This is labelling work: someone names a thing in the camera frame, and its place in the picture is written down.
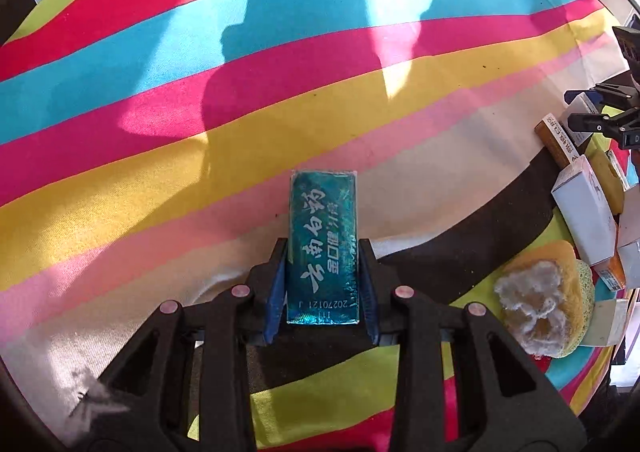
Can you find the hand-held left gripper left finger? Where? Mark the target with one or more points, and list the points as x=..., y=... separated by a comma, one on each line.
x=277, y=287

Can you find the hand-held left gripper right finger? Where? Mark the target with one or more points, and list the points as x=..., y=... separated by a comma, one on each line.
x=369, y=287

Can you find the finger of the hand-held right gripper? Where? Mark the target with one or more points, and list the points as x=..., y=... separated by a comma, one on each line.
x=600, y=95
x=595, y=122

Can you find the small white box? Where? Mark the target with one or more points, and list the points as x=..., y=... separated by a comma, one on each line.
x=580, y=108
x=610, y=322

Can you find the brown narrow box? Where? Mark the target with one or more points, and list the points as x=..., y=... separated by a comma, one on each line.
x=557, y=142

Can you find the teal box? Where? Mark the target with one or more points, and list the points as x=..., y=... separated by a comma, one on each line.
x=322, y=232

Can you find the white box with grey logo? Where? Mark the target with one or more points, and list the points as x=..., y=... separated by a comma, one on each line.
x=582, y=212

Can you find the large white box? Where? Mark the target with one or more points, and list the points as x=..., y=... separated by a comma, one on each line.
x=631, y=252

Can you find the orange and white box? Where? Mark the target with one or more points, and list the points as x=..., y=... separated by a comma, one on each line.
x=612, y=277

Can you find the yellow sponge with white fluff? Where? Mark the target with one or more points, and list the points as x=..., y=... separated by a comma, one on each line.
x=540, y=302

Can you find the white fluffy cloth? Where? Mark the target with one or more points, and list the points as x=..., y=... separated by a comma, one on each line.
x=95, y=402

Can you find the striped colourful tablecloth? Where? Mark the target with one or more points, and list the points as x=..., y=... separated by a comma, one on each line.
x=150, y=82

